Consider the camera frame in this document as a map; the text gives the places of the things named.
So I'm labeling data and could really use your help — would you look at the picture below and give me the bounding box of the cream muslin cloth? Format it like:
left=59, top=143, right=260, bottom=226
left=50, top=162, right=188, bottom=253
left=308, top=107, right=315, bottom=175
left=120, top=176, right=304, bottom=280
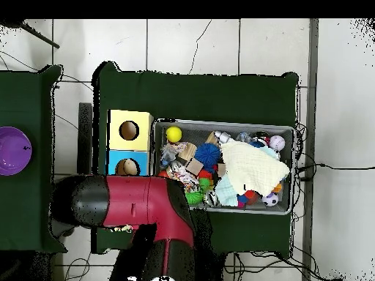
left=218, top=138, right=291, bottom=198

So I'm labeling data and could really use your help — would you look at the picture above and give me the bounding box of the shallow clear mesh bin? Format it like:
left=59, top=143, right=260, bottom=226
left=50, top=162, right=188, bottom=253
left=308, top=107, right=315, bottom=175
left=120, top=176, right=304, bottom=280
left=148, top=118, right=296, bottom=216

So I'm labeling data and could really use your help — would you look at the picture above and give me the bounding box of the wooden three-hole sorting box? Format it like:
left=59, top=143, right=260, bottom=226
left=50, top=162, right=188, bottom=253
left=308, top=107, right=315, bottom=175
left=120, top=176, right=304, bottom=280
left=103, top=109, right=155, bottom=177

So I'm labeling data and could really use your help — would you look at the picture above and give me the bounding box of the blue spiky ball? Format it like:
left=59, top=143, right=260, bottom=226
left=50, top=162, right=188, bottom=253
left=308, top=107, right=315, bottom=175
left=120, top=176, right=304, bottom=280
left=193, top=142, right=221, bottom=172

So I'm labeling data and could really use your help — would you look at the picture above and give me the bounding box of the yellow ball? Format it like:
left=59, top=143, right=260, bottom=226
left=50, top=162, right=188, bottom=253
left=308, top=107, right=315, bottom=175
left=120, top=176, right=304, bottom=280
left=166, top=126, right=183, bottom=143

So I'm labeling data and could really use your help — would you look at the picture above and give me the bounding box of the silver plastic toy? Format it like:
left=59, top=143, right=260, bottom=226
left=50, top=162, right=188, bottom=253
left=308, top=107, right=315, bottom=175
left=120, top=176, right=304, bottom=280
left=213, top=130, right=232, bottom=143

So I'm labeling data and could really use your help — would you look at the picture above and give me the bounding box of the dark green tablecloth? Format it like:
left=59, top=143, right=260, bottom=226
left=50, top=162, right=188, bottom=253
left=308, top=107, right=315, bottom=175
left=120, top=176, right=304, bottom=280
left=0, top=64, right=68, bottom=254
left=91, top=60, right=300, bottom=258

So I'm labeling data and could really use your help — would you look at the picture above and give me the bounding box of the white baseball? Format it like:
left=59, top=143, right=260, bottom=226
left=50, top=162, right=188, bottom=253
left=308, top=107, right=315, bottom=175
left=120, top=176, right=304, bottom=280
left=268, top=135, right=286, bottom=152

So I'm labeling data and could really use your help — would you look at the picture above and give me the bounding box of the small soccer ball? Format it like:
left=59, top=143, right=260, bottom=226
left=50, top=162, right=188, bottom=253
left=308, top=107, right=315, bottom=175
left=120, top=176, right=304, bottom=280
left=261, top=192, right=279, bottom=208

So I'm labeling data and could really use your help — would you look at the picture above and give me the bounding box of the purple round disc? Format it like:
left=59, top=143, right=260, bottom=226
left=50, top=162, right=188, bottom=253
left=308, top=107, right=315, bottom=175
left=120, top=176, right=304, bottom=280
left=0, top=126, right=32, bottom=177

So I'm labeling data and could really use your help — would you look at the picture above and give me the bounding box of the black tripod leg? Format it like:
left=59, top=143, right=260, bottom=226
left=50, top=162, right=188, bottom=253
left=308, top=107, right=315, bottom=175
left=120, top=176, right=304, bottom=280
left=0, top=18, right=61, bottom=49

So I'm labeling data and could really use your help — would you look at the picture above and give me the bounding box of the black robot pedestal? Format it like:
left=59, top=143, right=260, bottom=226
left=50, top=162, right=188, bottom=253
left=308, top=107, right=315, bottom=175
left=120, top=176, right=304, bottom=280
left=209, top=250, right=227, bottom=281

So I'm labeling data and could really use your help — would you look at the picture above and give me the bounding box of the black power cable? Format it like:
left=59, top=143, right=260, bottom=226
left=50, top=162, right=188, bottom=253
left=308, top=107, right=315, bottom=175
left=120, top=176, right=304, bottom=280
left=295, top=162, right=375, bottom=173

